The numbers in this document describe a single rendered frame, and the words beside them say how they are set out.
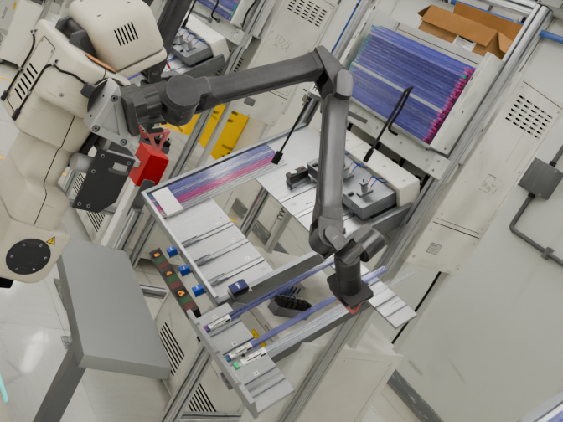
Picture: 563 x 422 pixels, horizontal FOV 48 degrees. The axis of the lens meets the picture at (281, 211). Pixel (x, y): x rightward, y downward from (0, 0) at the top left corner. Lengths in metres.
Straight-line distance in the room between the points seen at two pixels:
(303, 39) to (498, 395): 2.07
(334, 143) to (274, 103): 1.95
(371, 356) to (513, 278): 1.28
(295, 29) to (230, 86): 1.90
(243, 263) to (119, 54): 0.79
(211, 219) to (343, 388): 0.82
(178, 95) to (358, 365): 1.38
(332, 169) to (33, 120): 0.67
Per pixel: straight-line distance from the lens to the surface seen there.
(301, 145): 2.44
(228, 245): 2.03
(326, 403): 2.46
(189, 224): 2.16
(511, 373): 3.45
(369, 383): 2.53
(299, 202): 2.14
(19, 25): 6.25
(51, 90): 1.43
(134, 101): 1.36
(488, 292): 3.55
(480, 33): 2.53
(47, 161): 1.57
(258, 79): 1.46
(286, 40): 3.30
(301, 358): 1.70
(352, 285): 1.41
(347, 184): 2.09
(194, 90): 1.38
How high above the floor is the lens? 1.49
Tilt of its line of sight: 14 degrees down
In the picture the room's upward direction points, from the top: 29 degrees clockwise
